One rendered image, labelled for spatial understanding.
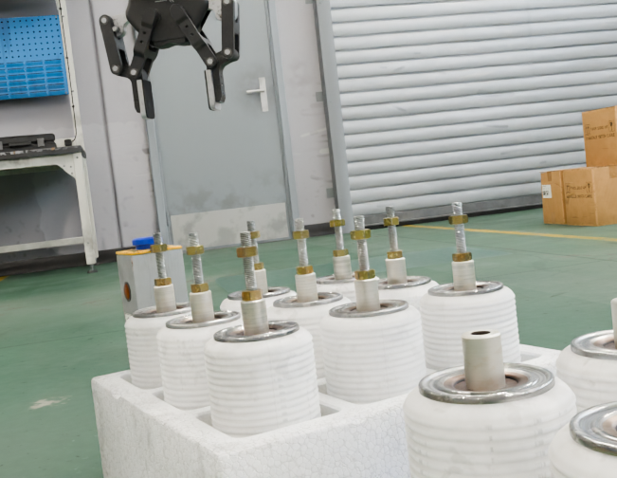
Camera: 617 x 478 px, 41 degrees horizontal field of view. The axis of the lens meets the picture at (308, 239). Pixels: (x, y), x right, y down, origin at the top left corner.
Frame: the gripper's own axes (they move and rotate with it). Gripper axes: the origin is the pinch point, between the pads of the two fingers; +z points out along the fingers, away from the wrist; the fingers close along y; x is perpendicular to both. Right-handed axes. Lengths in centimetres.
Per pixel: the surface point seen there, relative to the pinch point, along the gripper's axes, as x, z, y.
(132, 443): -1.3, 33.6, -9.0
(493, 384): -32.6, 21.7, 26.4
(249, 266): -9.7, 16.1, 7.5
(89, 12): 453, -123, -202
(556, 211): 396, 40, 83
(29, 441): 46, 47, -48
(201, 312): -1.1, 20.9, -0.1
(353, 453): -12.8, 32.0, 15.1
